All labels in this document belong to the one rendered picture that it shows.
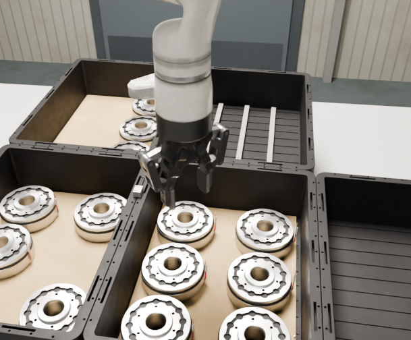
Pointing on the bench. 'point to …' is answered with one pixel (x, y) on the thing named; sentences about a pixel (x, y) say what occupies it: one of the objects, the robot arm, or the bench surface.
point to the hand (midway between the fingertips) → (186, 189)
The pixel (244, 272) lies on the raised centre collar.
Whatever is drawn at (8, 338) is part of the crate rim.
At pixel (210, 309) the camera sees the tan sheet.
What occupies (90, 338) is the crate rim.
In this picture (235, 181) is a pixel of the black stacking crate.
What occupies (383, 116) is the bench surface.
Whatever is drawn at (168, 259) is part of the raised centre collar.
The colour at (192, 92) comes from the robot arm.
